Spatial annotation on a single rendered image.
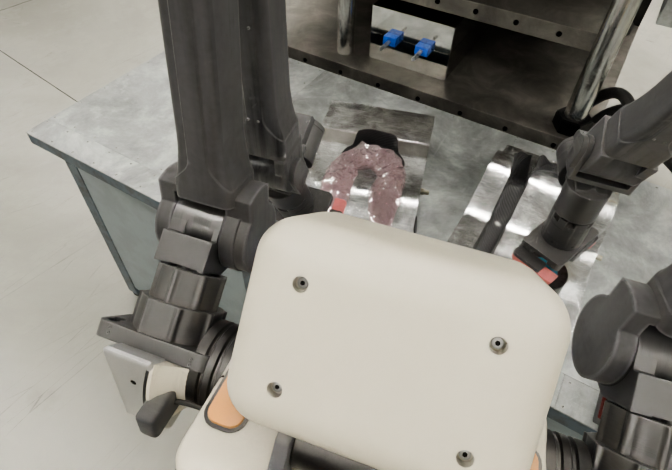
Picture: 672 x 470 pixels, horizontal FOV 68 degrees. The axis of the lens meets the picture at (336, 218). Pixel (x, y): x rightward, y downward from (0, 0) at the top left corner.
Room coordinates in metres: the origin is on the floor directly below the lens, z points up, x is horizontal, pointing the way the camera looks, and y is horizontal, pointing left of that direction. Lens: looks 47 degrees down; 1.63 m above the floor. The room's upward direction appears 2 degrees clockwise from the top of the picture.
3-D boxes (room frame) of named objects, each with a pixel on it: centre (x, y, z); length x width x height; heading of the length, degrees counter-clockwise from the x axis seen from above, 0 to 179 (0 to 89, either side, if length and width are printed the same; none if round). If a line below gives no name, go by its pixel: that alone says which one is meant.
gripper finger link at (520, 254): (0.46, -0.31, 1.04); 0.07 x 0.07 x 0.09; 41
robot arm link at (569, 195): (0.48, -0.33, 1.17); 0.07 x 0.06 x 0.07; 167
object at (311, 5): (1.76, -0.33, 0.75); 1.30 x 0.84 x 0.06; 60
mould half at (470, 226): (0.70, -0.41, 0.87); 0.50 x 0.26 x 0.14; 150
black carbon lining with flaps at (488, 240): (0.69, -0.39, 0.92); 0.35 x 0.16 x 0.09; 150
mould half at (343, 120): (0.80, -0.05, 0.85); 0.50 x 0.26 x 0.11; 167
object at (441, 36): (1.66, -0.33, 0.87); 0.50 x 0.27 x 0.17; 150
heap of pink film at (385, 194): (0.80, -0.06, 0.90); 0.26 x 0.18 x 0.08; 167
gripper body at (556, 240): (0.48, -0.33, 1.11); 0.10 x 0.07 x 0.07; 131
